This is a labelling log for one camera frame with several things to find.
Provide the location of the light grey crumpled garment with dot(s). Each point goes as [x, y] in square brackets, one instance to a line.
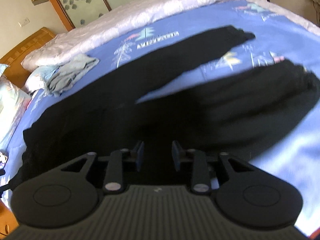
[70, 73]

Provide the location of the light floral pillow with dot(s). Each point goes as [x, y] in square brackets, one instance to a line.
[14, 100]

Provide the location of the wooden headboard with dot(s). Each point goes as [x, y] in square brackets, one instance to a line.
[15, 73]

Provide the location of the white satin quilt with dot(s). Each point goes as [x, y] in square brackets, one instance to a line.
[125, 18]

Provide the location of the black pants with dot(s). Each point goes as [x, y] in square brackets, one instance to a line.
[243, 114]

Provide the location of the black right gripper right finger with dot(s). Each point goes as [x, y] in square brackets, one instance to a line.
[192, 168]

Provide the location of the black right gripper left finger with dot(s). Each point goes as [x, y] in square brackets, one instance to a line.
[120, 164]

